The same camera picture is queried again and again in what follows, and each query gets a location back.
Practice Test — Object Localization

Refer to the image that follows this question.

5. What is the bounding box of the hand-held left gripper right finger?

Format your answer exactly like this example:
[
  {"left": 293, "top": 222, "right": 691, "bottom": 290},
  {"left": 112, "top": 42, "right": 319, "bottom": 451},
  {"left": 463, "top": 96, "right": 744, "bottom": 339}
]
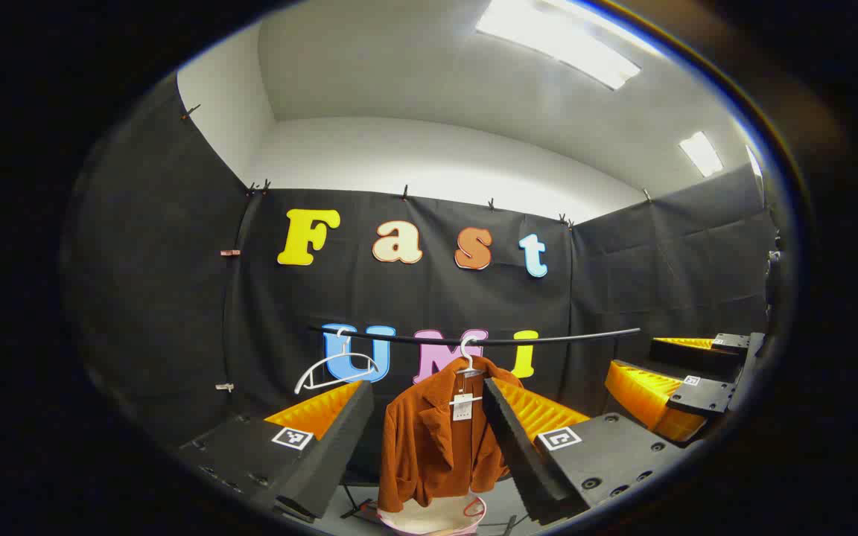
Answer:
[{"left": 481, "top": 377, "right": 687, "bottom": 526}]

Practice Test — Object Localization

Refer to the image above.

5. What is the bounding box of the white laundry hamper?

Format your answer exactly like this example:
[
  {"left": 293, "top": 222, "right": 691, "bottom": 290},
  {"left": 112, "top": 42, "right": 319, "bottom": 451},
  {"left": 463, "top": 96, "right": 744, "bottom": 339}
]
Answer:
[{"left": 377, "top": 495, "right": 488, "bottom": 536}]

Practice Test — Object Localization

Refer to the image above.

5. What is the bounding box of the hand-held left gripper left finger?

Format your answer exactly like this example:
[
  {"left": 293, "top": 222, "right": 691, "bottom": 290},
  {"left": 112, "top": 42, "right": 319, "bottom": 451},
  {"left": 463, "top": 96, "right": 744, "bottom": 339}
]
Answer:
[{"left": 176, "top": 380, "right": 375, "bottom": 522}]

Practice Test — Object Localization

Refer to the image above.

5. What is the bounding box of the black backdrop cloth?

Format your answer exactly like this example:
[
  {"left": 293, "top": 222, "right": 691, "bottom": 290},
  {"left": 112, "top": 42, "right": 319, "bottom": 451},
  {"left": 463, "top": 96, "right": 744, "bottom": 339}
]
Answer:
[{"left": 60, "top": 73, "right": 781, "bottom": 514}]

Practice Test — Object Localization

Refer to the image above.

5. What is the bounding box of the white clothes hanger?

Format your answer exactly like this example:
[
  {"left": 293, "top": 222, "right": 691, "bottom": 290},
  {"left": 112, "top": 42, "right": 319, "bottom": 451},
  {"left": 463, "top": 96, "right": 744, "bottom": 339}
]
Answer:
[
  {"left": 293, "top": 325, "right": 381, "bottom": 395},
  {"left": 450, "top": 335, "right": 486, "bottom": 408}
]

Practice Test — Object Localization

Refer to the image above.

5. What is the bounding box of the black clothes rack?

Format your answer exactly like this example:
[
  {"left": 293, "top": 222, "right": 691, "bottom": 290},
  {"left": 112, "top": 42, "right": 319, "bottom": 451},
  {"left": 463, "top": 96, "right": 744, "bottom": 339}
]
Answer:
[{"left": 308, "top": 325, "right": 642, "bottom": 531}]

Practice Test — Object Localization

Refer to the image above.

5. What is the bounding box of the orange corduroy jacket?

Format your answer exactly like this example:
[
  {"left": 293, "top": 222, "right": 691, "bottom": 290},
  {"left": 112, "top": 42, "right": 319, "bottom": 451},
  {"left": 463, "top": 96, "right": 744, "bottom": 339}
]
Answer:
[{"left": 377, "top": 356, "right": 527, "bottom": 514}]

